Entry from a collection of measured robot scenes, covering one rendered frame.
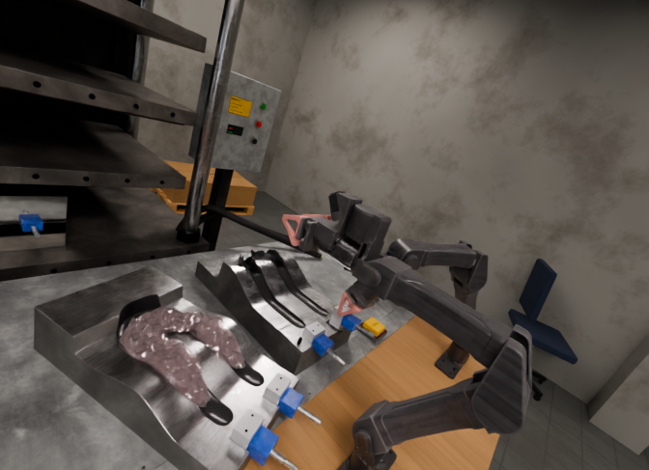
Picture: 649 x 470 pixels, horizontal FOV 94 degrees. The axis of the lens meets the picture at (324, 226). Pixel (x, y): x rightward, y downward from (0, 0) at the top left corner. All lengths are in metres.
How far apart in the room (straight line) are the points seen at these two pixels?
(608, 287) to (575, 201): 0.72
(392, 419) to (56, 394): 0.63
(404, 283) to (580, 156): 2.85
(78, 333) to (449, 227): 3.14
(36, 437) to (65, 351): 0.14
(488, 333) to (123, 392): 0.62
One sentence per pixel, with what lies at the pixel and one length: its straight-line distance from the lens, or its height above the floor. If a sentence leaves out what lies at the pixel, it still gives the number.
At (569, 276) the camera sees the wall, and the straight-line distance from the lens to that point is 3.31.
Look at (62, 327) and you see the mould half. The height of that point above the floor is 0.91.
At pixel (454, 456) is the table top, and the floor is 0.80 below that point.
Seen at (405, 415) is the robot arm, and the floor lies 1.01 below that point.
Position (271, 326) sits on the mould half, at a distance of 0.87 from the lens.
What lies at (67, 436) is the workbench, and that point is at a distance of 0.77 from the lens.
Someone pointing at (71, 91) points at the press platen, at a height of 1.27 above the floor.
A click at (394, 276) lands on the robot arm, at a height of 1.22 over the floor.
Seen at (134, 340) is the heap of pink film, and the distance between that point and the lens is 0.77.
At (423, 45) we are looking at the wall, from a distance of 3.92.
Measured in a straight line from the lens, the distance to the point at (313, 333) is 0.83.
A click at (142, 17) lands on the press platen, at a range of 1.21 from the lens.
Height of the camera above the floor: 1.43
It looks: 19 degrees down
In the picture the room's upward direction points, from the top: 20 degrees clockwise
